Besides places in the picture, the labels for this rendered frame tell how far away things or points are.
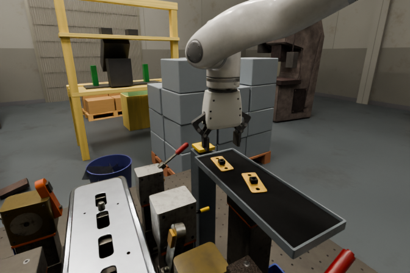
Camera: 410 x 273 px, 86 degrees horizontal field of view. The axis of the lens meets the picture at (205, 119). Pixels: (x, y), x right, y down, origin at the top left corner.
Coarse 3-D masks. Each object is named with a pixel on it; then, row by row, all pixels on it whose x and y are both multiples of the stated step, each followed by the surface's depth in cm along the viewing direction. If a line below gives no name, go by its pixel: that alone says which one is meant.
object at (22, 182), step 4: (20, 180) 247; (24, 180) 246; (12, 184) 243; (16, 184) 242; (20, 184) 241; (24, 184) 239; (28, 184) 241; (4, 188) 238; (8, 188) 237; (12, 188) 236; (16, 188) 235; (20, 188) 237; (24, 188) 240; (0, 192) 233; (4, 192) 232; (8, 192) 231; (12, 192) 233; (16, 192) 236; (0, 196) 227; (4, 196) 229; (8, 196) 232
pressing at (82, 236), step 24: (72, 192) 77; (96, 192) 76; (120, 192) 76; (72, 216) 65; (96, 216) 65; (120, 216) 65; (72, 240) 56; (96, 240) 56; (120, 240) 56; (144, 240) 56; (72, 264) 50; (96, 264) 50; (120, 264) 50; (144, 264) 50
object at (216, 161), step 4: (220, 156) 66; (212, 160) 64; (216, 160) 64; (220, 160) 62; (224, 160) 62; (216, 164) 62; (220, 164) 61; (224, 164) 62; (228, 164) 62; (220, 168) 59; (224, 168) 59; (228, 168) 59; (232, 168) 59
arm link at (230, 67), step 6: (234, 54) 50; (240, 54) 52; (228, 60) 49; (234, 60) 51; (222, 66) 50; (228, 66) 50; (234, 66) 51; (210, 72) 52; (216, 72) 51; (222, 72) 51; (228, 72) 51; (234, 72) 52
